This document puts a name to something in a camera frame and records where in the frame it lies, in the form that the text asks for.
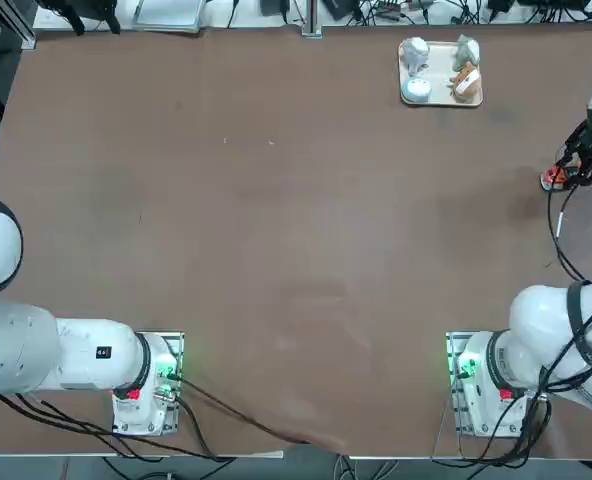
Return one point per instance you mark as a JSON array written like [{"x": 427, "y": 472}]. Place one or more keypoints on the blue white plush toy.
[{"x": 416, "y": 90}]

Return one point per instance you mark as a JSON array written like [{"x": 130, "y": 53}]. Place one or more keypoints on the orange-and-blue toy bus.
[{"x": 556, "y": 176}]

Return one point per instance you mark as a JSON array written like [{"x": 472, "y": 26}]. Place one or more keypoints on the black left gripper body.
[{"x": 76, "y": 4}]

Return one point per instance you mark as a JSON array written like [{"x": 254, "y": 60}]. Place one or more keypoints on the silver metal tray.
[{"x": 168, "y": 15}]

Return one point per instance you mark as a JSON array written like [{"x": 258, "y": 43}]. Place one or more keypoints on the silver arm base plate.
[
  {"x": 173, "y": 420},
  {"x": 453, "y": 400}
]

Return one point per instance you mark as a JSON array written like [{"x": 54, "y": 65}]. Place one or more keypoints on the beige plastic tray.
[{"x": 441, "y": 82}]

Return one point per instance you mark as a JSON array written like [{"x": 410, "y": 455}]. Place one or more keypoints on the orange brown plush toy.
[{"x": 466, "y": 84}]

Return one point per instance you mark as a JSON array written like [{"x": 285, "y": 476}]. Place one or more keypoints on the aluminium frame post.
[{"x": 311, "y": 20}]

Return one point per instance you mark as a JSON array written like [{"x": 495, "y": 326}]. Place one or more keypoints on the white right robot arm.
[{"x": 526, "y": 325}]

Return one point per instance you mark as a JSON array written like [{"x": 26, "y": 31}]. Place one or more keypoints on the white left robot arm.
[{"x": 26, "y": 350}]

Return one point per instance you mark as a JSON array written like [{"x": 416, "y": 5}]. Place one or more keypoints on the green plush toy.
[{"x": 467, "y": 51}]

